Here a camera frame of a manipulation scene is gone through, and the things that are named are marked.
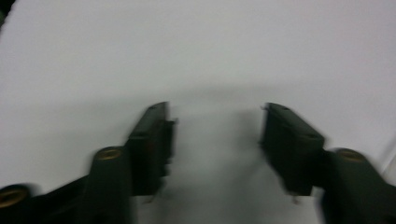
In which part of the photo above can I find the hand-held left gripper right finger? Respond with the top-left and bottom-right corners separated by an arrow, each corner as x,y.
259,102 -> 327,198

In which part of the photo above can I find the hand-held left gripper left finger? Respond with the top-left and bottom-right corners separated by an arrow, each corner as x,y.
125,101 -> 179,198

